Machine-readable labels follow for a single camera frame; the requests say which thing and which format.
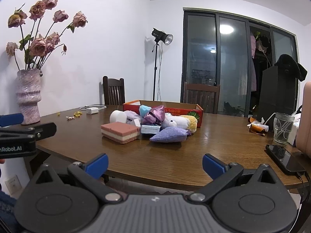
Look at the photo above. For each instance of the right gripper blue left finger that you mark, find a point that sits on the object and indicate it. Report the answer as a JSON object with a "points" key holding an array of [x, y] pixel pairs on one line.
{"points": [[87, 175]]}

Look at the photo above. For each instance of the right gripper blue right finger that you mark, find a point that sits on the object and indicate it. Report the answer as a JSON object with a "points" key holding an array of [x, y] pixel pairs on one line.
{"points": [[223, 177]]}

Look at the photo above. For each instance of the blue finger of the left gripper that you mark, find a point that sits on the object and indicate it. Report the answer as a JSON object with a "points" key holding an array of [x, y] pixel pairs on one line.
{"points": [[11, 119]]}

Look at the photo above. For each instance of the pink layered sponge block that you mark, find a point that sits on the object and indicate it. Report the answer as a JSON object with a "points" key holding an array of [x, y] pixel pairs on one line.
{"points": [[121, 133]]}

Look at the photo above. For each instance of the white yellow plush sheep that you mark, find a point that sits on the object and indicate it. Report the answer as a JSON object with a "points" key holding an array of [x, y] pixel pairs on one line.
{"points": [[186, 122]]}

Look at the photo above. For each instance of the lavender knit pouch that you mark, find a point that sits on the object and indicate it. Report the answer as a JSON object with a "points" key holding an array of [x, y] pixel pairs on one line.
{"points": [[171, 135]]}

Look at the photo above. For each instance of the white foam cylinder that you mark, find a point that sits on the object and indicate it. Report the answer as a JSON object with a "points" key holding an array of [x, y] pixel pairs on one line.
{"points": [[118, 116]]}

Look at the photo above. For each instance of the blue white tissue pack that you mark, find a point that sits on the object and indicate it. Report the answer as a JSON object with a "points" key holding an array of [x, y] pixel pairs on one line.
{"points": [[150, 129]]}

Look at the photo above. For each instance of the light blue plush toy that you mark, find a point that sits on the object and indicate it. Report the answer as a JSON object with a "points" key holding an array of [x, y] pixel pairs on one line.
{"points": [[144, 110]]}

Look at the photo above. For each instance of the purple satin scrunchie cloth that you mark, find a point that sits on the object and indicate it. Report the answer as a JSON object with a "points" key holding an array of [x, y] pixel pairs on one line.
{"points": [[155, 116]]}

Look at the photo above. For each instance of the white foam wedge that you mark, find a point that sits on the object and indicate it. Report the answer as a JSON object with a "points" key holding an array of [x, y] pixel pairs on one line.
{"points": [[136, 122]]}

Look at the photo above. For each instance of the pink ceramic vase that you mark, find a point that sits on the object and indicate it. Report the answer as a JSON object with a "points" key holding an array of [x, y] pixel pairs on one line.
{"points": [[28, 93]]}

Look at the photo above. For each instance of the yellow crumbs on table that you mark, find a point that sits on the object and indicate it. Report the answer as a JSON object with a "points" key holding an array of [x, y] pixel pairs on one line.
{"points": [[77, 114]]}

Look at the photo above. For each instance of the red orange cardboard box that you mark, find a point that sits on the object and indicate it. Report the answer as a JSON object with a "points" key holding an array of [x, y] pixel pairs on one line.
{"points": [[176, 109]]}

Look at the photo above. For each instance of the black smartphone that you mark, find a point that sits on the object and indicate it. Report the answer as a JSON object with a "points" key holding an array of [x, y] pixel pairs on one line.
{"points": [[284, 160]]}

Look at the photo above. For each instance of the dark wooden chair right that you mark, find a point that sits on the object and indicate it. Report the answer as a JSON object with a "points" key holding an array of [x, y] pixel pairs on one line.
{"points": [[206, 96]]}

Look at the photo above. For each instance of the dark wooden chair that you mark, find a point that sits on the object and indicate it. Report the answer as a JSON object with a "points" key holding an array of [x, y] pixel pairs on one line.
{"points": [[114, 91], [206, 96]]}

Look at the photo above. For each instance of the dried pink rose bouquet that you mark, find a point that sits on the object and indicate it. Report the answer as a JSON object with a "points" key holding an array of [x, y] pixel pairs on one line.
{"points": [[36, 47]]}

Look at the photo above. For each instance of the dark wooden chair left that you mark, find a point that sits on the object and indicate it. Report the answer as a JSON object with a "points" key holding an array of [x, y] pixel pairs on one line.
{"points": [[114, 91]]}

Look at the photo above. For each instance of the drinking glass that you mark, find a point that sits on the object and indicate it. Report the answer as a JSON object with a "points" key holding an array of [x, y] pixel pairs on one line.
{"points": [[282, 126]]}

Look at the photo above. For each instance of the black box monitor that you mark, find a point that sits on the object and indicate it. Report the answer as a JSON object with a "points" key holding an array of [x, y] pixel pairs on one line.
{"points": [[279, 91]]}

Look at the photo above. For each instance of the sliding glass door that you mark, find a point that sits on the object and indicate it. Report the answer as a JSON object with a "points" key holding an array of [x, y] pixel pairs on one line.
{"points": [[231, 51]]}

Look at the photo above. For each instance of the black garment on box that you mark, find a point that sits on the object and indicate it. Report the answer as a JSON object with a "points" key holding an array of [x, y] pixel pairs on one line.
{"points": [[290, 66]]}

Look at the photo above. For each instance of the studio light on stand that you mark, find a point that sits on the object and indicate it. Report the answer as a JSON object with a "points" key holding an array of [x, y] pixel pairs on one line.
{"points": [[161, 39]]}

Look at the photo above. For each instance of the wall power outlet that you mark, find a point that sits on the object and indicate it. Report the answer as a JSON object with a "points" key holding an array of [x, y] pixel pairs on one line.
{"points": [[13, 185]]}

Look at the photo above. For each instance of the white charger with cable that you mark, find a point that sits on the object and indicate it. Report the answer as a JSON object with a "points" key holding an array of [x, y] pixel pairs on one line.
{"points": [[92, 109]]}

